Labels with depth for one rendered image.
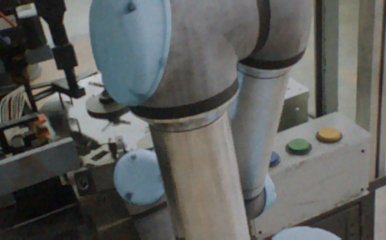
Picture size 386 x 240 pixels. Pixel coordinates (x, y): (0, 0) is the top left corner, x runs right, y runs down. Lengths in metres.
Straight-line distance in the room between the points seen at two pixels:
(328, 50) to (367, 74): 0.10
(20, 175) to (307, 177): 0.54
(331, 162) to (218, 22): 0.66
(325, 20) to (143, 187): 0.56
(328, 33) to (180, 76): 0.70
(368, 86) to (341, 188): 0.21
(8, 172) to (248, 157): 0.49
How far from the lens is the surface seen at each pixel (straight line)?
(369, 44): 1.10
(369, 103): 1.15
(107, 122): 1.17
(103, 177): 0.97
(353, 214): 1.32
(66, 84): 1.19
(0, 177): 1.06
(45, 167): 1.06
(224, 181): 0.58
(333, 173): 1.13
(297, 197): 1.11
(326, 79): 1.20
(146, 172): 0.77
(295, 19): 0.57
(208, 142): 0.55
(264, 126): 0.70
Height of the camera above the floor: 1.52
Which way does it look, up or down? 30 degrees down
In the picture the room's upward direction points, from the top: 9 degrees counter-clockwise
